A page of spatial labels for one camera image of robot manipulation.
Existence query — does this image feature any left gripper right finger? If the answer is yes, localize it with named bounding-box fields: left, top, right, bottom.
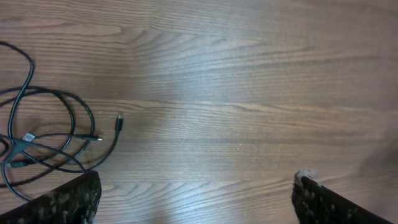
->
left=291, top=174, right=391, bottom=224

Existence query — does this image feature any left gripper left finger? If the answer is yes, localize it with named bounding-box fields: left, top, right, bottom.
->
left=1, top=171, right=102, bottom=224

